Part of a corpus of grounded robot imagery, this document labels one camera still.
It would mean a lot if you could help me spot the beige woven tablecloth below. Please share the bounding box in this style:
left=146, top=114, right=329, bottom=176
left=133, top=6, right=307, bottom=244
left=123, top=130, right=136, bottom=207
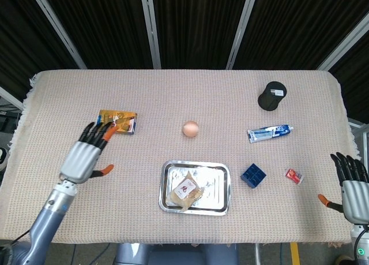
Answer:
left=0, top=69, right=361, bottom=246

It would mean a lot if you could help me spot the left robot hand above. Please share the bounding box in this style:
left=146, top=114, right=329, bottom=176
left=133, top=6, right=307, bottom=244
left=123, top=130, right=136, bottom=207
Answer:
left=59, top=121, right=118, bottom=185

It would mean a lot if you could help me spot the black cylindrical container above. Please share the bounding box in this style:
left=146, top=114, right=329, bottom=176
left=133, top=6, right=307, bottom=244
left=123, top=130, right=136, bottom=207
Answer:
left=257, top=81, right=288, bottom=112

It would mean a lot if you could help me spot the blue cube block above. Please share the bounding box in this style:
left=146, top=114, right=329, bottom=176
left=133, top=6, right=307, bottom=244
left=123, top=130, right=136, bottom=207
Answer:
left=240, top=163, right=268, bottom=189

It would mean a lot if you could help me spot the blue white toothpaste tube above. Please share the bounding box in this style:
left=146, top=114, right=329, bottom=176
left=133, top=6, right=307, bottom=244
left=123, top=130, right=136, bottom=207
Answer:
left=247, top=124, right=295, bottom=144

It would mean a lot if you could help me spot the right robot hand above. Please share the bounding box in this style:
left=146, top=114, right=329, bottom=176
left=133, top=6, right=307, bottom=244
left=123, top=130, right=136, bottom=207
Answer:
left=317, top=152, right=369, bottom=226

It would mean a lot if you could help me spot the yellow floor tape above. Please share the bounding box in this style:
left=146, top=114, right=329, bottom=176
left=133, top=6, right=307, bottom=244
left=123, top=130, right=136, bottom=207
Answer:
left=289, top=241, right=300, bottom=265

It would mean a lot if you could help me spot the colourful orange card box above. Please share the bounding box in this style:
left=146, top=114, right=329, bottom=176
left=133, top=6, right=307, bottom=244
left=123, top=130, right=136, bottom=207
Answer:
left=96, top=109, right=138, bottom=136

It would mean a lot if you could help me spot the brown egg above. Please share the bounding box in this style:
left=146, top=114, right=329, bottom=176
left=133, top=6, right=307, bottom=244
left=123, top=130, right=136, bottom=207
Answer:
left=183, top=120, right=200, bottom=138

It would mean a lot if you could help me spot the clear bag of snacks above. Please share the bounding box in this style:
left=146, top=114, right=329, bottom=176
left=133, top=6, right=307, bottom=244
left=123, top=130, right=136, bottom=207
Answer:
left=165, top=170, right=206, bottom=211

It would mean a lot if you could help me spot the small red packet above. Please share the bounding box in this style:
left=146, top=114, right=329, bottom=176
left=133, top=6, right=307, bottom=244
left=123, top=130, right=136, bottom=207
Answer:
left=284, top=168, right=304, bottom=185

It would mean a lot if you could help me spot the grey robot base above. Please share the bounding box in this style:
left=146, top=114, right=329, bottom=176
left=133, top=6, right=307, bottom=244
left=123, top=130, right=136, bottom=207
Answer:
left=114, top=242, right=240, bottom=265

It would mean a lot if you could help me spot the silver metal tray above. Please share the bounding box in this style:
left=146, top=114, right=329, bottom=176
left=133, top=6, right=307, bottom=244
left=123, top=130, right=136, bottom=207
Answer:
left=157, top=160, right=232, bottom=217

